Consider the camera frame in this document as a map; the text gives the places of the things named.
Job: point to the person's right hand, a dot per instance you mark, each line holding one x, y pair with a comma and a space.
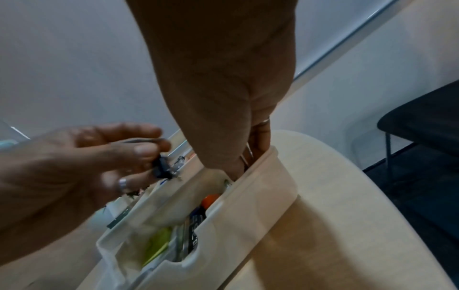
218, 70

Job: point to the person's left hand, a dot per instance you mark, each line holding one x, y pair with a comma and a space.
53, 181

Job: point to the black binder clip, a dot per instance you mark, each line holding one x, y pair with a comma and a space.
162, 167

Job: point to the clear plastic container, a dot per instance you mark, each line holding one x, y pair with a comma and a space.
14, 136

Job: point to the yellow-green packet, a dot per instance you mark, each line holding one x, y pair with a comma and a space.
157, 246

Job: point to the orange capped marker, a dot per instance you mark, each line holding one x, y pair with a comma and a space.
210, 200

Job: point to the white plastic storage box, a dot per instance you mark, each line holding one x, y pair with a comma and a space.
247, 198

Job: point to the black printed tube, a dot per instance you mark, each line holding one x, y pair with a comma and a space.
195, 229

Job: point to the black chair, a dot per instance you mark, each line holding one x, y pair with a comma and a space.
423, 119

